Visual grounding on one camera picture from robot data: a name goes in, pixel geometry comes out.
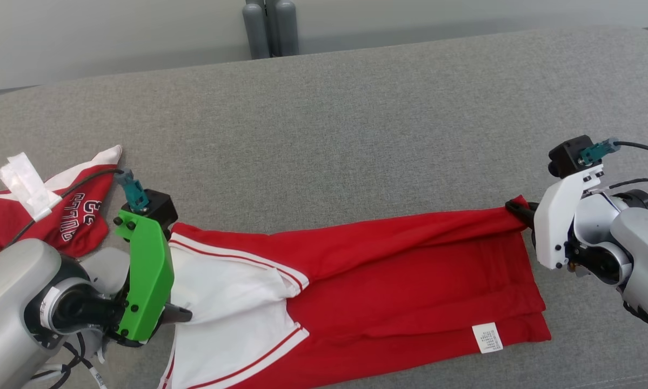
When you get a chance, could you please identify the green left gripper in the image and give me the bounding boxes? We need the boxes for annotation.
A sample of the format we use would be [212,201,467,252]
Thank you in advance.
[113,210,193,342]

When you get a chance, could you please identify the white tape tag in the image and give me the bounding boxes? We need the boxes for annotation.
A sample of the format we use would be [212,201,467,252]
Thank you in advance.
[0,152,62,222]

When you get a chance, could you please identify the red white-sleeved t-shirt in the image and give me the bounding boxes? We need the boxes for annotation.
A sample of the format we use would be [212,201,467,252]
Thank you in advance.
[159,196,552,389]

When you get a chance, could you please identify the black right cable teal plug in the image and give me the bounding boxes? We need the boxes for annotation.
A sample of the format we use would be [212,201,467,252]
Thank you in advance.
[579,138,648,190]

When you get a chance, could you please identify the red Bulls shorts white stripe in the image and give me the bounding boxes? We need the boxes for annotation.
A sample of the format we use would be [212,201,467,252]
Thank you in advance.
[0,144,123,265]

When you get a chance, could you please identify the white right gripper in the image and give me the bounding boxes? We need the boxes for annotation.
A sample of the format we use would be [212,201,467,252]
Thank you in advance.
[505,164,605,270]

